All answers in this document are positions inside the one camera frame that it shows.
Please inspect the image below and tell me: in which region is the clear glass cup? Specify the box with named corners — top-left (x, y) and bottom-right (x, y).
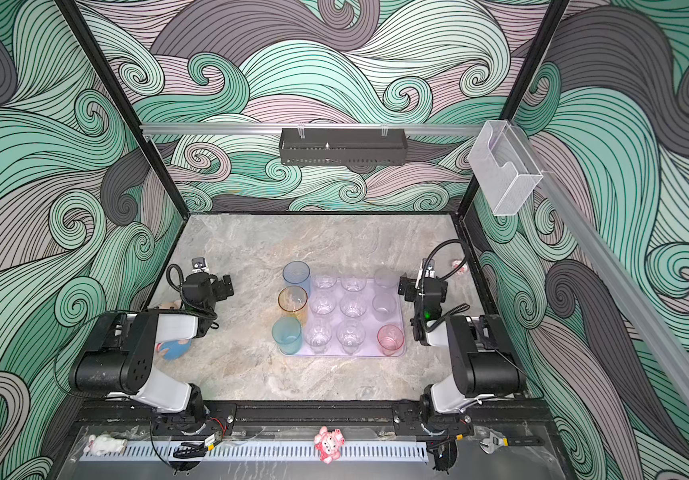
top-left (373, 267), bottom-right (400, 290)
top-left (304, 319), bottom-right (334, 354)
top-left (308, 290), bottom-right (338, 318)
top-left (312, 270), bottom-right (338, 290)
top-left (340, 273), bottom-right (367, 292)
top-left (338, 292), bottom-right (368, 319)
top-left (336, 320), bottom-right (366, 355)

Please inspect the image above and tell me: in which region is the pink translucent cup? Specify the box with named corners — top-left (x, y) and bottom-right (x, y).
top-left (377, 324), bottom-right (404, 356)

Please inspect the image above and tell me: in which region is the yellow translucent cup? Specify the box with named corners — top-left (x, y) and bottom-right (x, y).
top-left (278, 285), bottom-right (308, 326)

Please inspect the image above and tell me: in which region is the teal translucent cup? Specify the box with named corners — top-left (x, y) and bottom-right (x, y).
top-left (272, 317), bottom-right (304, 355)

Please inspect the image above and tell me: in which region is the blue translucent cup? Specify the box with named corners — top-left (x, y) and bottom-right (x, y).
top-left (282, 261), bottom-right (312, 292)

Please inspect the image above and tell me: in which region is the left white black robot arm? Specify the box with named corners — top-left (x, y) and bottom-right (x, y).
top-left (68, 257), bottom-right (234, 422)

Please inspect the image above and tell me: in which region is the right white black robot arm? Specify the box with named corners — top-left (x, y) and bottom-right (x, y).
top-left (397, 239), bottom-right (527, 426)

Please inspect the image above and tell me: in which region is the lilac plastic tray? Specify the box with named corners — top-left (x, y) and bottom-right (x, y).
top-left (292, 279), bottom-right (407, 359)

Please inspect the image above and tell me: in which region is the small pink white toy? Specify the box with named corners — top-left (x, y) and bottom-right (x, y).
top-left (451, 260), bottom-right (468, 272)

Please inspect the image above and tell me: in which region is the bear plush toy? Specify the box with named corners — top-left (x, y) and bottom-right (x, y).
top-left (156, 314), bottom-right (194, 360)

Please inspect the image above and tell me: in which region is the silver adjustable wrench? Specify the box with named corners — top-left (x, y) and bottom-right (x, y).
top-left (479, 430), bottom-right (508, 455)

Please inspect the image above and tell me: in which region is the pink flower toy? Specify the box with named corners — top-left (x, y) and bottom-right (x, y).
top-left (314, 426), bottom-right (345, 464)

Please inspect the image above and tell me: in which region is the white plush toy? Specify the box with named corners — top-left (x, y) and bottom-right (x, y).
top-left (84, 434), bottom-right (128, 457)

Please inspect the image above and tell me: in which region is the clear acrylic wall box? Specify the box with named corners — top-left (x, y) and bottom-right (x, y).
top-left (467, 120), bottom-right (543, 217)

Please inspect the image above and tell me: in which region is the black wall-mounted rack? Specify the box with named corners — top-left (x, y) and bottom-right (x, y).
top-left (278, 128), bottom-right (408, 168)

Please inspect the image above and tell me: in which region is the white slotted cable duct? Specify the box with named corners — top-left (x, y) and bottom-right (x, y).
top-left (80, 441), bottom-right (429, 463)

